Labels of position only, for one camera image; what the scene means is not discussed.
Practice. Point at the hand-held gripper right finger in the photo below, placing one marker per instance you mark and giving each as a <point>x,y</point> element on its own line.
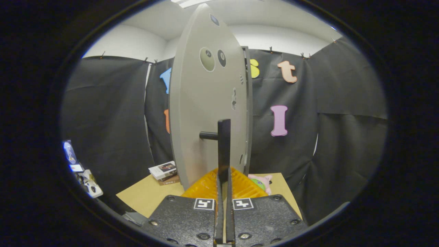
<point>264,219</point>

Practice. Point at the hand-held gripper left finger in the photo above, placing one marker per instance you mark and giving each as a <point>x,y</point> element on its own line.
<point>187,219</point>

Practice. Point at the grey shoe cabinet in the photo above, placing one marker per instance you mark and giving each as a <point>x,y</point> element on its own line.
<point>249,103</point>

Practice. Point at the pink and green plush toy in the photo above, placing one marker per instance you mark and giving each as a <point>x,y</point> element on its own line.
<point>262,181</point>

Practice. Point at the stack of books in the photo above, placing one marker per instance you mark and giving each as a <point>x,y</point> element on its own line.
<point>164,170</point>

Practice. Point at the white printed box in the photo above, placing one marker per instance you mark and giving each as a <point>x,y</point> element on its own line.
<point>90,185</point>

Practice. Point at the black backdrop cloth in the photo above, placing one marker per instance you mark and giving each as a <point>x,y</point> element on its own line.
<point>109,120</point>

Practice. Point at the long ceiling light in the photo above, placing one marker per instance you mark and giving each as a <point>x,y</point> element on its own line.
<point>188,2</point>

